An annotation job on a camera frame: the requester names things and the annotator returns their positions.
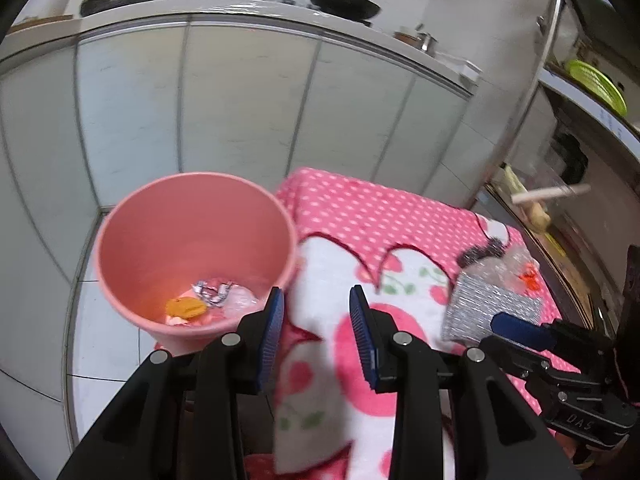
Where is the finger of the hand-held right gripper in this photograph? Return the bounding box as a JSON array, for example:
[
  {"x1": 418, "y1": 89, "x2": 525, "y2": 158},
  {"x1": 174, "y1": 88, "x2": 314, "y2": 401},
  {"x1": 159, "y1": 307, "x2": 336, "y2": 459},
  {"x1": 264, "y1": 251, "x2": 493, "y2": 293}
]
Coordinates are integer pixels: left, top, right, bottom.
[
  {"x1": 477, "y1": 334, "x2": 558, "y2": 382},
  {"x1": 490, "y1": 312, "x2": 615, "y2": 361}
]

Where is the white kitchen cabinet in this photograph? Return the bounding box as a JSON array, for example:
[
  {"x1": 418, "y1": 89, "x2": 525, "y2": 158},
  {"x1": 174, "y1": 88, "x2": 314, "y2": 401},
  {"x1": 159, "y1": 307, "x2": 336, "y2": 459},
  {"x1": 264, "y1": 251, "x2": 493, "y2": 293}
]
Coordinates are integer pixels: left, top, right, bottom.
[{"x1": 0, "y1": 0, "x2": 481, "y2": 441}]

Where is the pink polka dot blanket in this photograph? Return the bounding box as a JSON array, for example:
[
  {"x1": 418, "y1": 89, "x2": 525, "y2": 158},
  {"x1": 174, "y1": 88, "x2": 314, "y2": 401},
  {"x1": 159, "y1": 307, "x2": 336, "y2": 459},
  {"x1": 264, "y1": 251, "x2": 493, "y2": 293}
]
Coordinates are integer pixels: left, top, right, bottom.
[{"x1": 155, "y1": 167, "x2": 586, "y2": 480}]

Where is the stainless steel kettle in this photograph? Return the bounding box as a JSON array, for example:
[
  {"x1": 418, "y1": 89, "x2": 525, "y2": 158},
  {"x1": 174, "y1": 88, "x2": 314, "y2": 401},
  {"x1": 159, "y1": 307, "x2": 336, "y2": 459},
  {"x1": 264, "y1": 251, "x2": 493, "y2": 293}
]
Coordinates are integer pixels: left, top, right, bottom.
[{"x1": 417, "y1": 25, "x2": 438, "y2": 56}]

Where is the pink plastic bin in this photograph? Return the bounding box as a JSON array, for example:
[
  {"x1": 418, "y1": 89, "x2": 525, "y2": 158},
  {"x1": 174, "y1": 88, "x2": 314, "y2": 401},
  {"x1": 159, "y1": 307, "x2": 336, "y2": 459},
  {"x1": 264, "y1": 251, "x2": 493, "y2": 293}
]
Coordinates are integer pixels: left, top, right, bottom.
[{"x1": 94, "y1": 172, "x2": 301, "y2": 353}]

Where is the black wok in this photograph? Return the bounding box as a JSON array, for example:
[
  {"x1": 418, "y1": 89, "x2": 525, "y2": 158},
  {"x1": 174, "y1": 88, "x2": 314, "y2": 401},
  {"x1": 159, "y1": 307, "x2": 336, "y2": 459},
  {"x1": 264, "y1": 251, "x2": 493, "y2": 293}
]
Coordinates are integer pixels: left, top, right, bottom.
[{"x1": 308, "y1": 0, "x2": 403, "y2": 23}]

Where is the yellow foam net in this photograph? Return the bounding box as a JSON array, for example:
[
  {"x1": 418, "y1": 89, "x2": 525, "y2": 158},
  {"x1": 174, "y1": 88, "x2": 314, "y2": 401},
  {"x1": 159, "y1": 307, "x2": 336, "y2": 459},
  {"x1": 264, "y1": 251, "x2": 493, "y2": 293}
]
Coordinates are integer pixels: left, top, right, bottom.
[{"x1": 165, "y1": 297, "x2": 208, "y2": 320}]

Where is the silver glitter box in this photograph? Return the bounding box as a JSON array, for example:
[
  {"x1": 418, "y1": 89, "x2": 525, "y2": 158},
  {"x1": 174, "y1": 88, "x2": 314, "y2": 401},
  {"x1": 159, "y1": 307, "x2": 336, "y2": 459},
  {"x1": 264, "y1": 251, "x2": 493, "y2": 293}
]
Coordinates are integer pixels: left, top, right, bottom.
[{"x1": 441, "y1": 267, "x2": 545, "y2": 348}]

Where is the gas stove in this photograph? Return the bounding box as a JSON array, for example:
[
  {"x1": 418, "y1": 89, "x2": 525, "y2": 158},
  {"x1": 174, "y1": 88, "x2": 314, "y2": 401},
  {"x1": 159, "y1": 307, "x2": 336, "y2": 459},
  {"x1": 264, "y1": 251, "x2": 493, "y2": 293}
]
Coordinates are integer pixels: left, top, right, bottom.
[{"x1": 210, "y1": 0, "x2": 376, "y2": 28}]

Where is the clear plastic container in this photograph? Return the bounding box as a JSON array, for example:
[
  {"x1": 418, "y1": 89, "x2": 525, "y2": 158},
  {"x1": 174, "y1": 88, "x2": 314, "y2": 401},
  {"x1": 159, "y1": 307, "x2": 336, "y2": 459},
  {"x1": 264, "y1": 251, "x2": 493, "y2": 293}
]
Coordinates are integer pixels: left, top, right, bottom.
[{"x1": 492, "y1": 160, "x2": 596, "y2": 233}]

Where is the silver foil wrapper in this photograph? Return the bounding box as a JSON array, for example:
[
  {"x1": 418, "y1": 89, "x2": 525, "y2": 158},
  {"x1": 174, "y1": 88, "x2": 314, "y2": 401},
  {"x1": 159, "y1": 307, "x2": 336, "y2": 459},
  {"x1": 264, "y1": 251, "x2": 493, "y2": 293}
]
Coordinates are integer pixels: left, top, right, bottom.
[{"x1": 192, "y1": 280, "x2": 236, "y2": 306}]

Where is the white plastic container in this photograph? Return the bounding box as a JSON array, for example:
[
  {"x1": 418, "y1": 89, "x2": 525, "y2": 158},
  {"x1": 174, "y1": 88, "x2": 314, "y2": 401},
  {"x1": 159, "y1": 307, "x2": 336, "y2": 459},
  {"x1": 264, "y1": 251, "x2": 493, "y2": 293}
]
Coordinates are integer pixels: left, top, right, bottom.
[{"x1": 435, "y1": 50, "x2": 482, "y2": 81}]

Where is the green plastic basket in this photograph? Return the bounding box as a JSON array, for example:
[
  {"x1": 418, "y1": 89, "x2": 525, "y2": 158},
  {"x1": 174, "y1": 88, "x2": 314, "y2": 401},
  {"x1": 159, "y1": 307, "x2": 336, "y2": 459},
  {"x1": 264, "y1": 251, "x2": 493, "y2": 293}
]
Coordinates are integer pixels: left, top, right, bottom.
[{"x1": 564, "y1": 59, "x2": 628, "y2": 116}]

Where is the metal shelf rack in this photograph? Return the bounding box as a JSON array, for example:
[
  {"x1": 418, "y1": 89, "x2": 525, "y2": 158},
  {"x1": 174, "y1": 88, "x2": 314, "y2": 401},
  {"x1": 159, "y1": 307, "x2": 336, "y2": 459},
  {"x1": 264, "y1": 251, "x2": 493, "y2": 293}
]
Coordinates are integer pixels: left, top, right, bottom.
[{"x1": 465, "y1": 0, "x2": 640, "y2": 341}]

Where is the wooden cutting board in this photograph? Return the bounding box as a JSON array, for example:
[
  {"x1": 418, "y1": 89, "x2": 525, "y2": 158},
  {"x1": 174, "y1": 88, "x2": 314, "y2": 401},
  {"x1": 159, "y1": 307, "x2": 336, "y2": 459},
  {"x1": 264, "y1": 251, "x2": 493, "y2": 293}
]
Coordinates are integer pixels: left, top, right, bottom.
[{"x1": 7, "y1": 14, "x2": 76, "y2": 35}]

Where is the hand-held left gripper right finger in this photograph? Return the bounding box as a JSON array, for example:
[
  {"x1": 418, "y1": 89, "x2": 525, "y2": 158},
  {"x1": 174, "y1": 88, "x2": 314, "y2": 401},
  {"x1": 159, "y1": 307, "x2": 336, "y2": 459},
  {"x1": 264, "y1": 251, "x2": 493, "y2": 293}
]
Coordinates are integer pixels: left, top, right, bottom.
[{"x1": 348, "y1": 284, "x2": 568, "y2": 480}]

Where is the black blender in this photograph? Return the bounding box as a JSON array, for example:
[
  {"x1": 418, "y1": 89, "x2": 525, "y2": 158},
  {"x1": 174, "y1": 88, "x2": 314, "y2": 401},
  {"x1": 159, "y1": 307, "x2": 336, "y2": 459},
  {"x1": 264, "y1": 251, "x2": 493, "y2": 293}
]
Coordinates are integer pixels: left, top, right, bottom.
[{"x1": 550, "y1": 130, "x2": 588, "y2": 186}]

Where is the blue white paper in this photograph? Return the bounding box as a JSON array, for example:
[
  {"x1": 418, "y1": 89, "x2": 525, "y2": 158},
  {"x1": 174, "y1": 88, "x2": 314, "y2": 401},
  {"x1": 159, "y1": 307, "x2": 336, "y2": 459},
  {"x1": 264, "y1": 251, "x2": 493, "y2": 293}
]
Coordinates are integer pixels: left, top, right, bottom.
[{"x1": 222, "y1": 287, "x2": 263, "y2": 318}]

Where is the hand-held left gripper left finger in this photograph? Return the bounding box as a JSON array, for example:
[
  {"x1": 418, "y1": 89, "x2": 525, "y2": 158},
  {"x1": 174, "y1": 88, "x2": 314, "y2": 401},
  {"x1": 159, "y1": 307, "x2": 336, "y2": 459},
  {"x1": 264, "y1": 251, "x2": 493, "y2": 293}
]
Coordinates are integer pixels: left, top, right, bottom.
[{"x1": 57, "y1": 286, "x2": 285, "y2": 480}]

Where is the white rolling pin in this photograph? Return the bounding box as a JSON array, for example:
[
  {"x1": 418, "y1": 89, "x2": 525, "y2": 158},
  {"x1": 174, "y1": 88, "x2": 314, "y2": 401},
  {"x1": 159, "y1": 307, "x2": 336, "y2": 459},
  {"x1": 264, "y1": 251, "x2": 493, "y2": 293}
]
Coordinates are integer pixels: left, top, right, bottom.
[{"x1": 511, "y1": 184, "x2": 592, "y2": 206}]

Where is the clear bubble wrap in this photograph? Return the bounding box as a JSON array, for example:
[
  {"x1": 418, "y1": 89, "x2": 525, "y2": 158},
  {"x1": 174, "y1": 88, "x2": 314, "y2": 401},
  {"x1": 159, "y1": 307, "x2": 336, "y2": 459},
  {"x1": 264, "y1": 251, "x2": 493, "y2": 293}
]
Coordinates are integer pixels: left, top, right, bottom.
[{"x1": 470, "y1": 247, "x2": 538, "y2": 291}]

